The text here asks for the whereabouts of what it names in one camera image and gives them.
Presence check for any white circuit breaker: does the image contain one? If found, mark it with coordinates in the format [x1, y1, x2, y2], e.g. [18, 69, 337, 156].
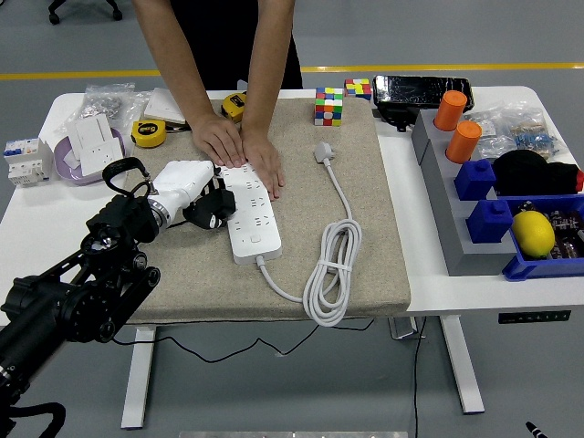
[3, 138, 55, 188]

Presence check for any person's left hand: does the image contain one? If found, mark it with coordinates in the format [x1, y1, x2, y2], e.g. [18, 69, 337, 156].
[240, 127, 285, 202]

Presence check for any purple bowl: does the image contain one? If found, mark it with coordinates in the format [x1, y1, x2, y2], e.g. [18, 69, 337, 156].
[53, 127, 128, 186]

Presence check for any white power strip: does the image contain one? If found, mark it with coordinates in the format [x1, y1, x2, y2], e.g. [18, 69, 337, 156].
[216, 162, 282, 266]

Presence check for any white power strip cord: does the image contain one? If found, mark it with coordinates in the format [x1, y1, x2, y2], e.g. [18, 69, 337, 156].
[254, 141, 363, 328]

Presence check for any grey box under table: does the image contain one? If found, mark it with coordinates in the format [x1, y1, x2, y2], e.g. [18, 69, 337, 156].
[388, 317, 426, 341]

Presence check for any white switch panel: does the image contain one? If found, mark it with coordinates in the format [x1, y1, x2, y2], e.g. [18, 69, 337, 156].
[143, 88, 188, 124]

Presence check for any grey stepped block holder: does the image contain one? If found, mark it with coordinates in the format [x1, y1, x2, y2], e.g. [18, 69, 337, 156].
[410, 109, 516, 277]

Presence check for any person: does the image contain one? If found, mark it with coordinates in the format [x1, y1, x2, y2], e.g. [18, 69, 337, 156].
[172, 0, 303, 92]

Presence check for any orange cylinder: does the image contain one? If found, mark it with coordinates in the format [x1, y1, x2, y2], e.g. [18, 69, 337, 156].
[433, 89, 468, 132]
[445, 120, 483, 164]

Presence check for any white table leg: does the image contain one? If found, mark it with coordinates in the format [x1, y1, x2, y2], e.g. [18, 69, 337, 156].
[440, 315, 485, 415]
[120, 326, 157, 430]

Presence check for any plastic bag of resistors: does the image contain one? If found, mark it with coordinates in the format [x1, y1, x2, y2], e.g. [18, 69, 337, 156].
[506, 102, 569, 161]

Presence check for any black device stand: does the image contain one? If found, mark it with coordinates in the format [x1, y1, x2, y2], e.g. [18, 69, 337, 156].
[376, 105, 423, 132]

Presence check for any clear plastic parts bag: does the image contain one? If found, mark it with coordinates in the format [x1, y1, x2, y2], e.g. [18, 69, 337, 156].
[464, 109, 516, 159]

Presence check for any blue square block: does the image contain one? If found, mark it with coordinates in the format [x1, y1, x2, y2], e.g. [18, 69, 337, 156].
[454, 158, 497, 202]
[464, 199, 515, 245]

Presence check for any black cloth with red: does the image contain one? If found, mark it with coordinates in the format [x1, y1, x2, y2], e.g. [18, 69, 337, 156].
[491, 149, 584, 197]

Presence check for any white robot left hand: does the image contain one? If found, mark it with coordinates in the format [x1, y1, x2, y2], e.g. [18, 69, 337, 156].
[152, 159, 229, 231]

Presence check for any grey-brown mat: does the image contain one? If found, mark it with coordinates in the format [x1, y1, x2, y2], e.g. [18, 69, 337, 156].
[125, 96, 412, 326]

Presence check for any small colourful puzzle cube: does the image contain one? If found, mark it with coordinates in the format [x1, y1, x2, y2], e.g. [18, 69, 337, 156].
[343, 78, 372, 101]

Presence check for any white wall socket panel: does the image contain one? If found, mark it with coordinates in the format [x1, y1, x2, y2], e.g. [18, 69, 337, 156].
[78, 139, 125, 177]

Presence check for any black plug adapter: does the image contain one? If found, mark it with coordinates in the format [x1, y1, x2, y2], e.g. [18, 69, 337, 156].
[196, 187, 237, 219]

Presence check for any black office chair base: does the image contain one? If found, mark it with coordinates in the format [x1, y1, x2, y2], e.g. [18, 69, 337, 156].
[47, 0, 124, 26]

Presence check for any black hanging cable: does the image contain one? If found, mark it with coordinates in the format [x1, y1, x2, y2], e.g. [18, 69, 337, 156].
[412, 317, 428, 438]

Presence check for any black table control panel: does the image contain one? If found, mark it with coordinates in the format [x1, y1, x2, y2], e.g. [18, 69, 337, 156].
[497, 309, 572, 325]

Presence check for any yellow lemon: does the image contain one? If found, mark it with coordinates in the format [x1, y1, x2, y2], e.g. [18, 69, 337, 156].
[510, 211, 556, 259]

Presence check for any person's right hand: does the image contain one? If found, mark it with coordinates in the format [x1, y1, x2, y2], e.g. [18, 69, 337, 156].
[190, 111, 248, 168]

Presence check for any blue plastic bin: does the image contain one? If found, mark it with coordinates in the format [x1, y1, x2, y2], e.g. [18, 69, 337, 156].
[501, 194, 584, 282]

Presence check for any yellow tape measure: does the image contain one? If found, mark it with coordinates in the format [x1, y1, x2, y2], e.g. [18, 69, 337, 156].
[221, 90, 250, 123]
[130, 119, 168, 149]

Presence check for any plastic bag of screws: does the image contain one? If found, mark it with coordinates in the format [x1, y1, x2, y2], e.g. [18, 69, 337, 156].
[54, 81, 151, 136]

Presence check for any black cable under table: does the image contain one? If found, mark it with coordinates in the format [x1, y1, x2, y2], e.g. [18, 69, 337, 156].
[111, 318, 376, 365]

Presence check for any large colourful puzzle cube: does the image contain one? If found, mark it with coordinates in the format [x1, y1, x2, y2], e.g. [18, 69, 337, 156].
[313, 86, 344, 128]

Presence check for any shiny black flat device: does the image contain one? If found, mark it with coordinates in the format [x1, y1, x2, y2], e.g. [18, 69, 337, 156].
[371, 75, 475, 113]

